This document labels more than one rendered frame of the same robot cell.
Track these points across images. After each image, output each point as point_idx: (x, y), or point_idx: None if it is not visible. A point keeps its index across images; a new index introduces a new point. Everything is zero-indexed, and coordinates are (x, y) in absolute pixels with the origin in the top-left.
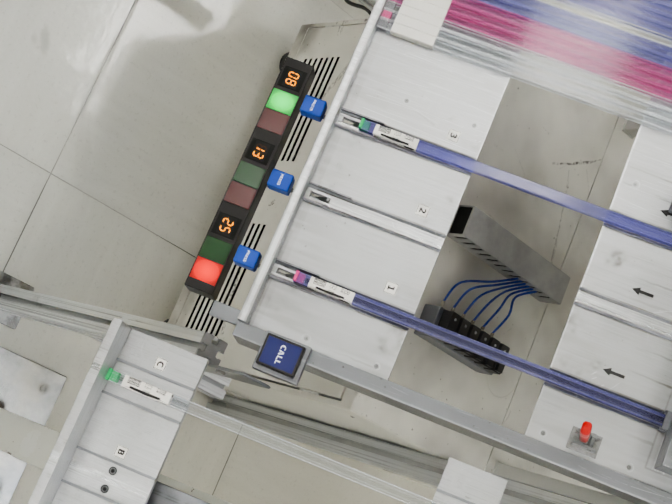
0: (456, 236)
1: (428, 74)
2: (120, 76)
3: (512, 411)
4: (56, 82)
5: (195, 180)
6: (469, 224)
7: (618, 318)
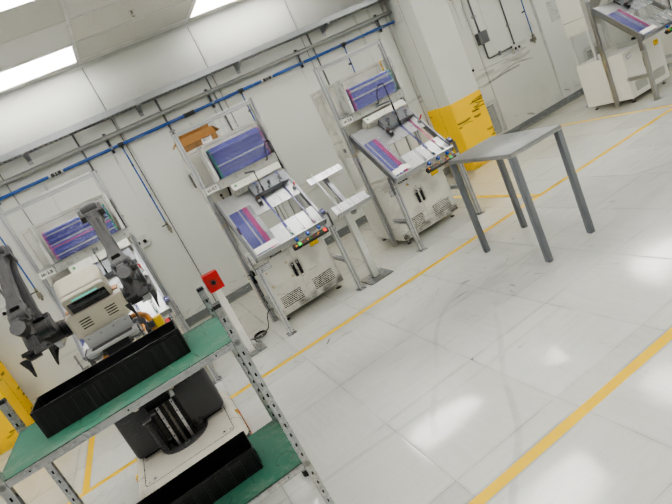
0: None
1: (278, 235)
2: (319, 314)
3: None
4: (330, 312)
5: (318, 304)
6: None
7: (279, 197)
